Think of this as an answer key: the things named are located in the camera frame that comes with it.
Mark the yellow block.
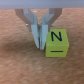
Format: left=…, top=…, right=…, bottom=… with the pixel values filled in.
left=44, top=29, right=71, bottom=59

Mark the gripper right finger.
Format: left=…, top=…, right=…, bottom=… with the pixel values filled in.
left=39, top=7, right=64, bottom=51

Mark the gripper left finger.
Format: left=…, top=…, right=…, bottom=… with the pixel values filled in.
left=14, top=7, right=41, bottom=50

